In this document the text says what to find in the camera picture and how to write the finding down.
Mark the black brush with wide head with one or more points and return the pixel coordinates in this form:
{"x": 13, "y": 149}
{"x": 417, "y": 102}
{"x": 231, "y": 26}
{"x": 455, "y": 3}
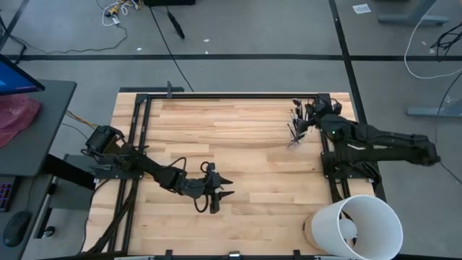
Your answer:
{"x": 296, "y": 103}

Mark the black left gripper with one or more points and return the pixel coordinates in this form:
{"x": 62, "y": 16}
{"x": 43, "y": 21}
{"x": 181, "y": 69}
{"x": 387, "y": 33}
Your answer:
{"x": 202, "y": 187}

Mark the grey desk leg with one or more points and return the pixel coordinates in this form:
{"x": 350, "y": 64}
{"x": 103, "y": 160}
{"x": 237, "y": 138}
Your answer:
{"x": 411, "y": 18}
{"x": 433, "y": 111}

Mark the pink cloth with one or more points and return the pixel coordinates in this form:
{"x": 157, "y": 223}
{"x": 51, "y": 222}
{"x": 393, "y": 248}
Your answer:
{"x": 16, "y": 115}

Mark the clear acrylic pen holder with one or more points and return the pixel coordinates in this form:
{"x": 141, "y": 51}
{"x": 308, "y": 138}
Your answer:
{"x": 291, "y": 128}

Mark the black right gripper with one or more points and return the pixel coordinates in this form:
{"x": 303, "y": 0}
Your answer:
{"x": 332, "y": 128}

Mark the computer monitor with blue screen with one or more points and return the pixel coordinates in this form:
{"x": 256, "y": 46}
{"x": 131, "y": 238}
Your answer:
{"x": 14, "y": 77}

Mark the clear plastic container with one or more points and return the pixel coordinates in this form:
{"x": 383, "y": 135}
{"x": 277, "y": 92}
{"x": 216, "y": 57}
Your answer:
{"x": 305, "y": 141}

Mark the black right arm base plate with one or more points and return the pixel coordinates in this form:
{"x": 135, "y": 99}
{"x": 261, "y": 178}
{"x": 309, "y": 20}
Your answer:
{"x": 326, "y": 169}

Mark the dark grey desk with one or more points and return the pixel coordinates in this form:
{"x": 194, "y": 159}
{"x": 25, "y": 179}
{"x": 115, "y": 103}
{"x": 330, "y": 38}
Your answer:
{"x": 47, "y": 126}

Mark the black clamp bracket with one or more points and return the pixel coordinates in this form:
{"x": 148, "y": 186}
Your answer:
{"x": 168, "y": 254}
{"x": 296, "y": 254}
{"x": 169, "y": 88}

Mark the white paper sheet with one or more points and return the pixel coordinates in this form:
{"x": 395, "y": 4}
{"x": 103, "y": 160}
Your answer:
{"x": 361, "y": 8}

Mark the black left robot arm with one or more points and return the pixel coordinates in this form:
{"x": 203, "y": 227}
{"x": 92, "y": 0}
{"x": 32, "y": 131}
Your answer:
{"x": 144, "y": 166}

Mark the black computer mouse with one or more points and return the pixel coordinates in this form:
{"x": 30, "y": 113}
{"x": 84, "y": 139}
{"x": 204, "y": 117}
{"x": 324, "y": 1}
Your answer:
{"x": 16, "y": 227}

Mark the black keyboard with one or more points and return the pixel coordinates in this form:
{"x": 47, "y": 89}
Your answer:
{"x": 5, "y": 193}

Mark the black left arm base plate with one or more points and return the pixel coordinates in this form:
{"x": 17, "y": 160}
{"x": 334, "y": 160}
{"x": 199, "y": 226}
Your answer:
{"x": 108, "y": 175}

